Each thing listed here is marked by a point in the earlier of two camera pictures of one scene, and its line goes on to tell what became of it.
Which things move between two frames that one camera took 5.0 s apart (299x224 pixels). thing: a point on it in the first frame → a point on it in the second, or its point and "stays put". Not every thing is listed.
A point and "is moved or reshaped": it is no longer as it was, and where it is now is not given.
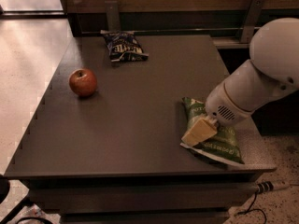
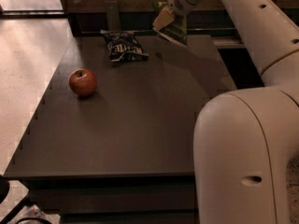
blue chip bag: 123,46 stays put
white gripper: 223,105 → 177,0
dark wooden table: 115,157 stays put
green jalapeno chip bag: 222,143 is moved or reshaped
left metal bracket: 113,15 stays put
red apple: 83,82 stays put
